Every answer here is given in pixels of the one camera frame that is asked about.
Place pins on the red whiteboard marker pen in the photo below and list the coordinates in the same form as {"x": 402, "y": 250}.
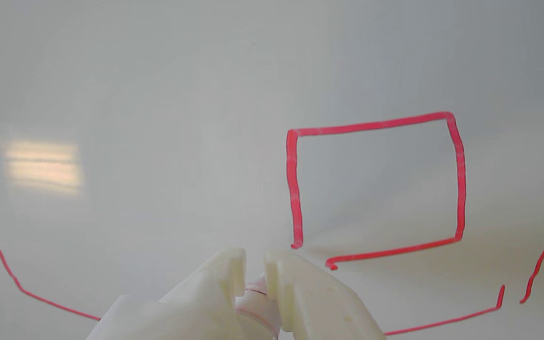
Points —
{"x": 258, "y": 307}

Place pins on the large whiteboard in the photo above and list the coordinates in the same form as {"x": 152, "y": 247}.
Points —
{"x": 158, "y": 118}

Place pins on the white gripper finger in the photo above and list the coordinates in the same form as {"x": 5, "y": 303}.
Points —
{"x": 215, "y": 283}
{"x": 314, "y": 302}

